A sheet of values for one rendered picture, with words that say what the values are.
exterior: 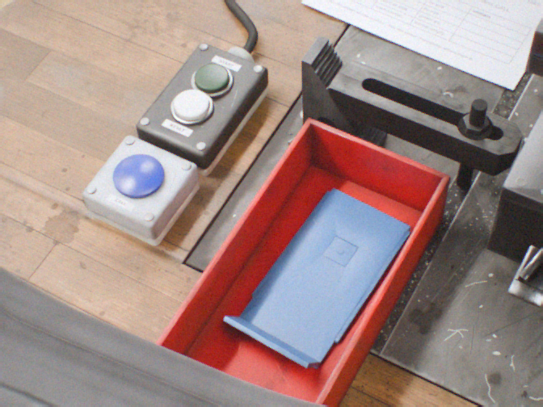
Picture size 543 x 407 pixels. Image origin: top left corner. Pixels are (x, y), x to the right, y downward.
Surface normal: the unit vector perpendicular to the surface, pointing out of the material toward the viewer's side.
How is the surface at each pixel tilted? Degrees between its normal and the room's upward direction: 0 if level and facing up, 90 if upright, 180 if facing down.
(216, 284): 90
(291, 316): 0
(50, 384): 19
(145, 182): 3
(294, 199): 0
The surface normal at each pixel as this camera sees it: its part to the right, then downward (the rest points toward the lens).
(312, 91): -0.49, 0.73
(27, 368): 0.27, -0.45
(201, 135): -0.04, -0.56
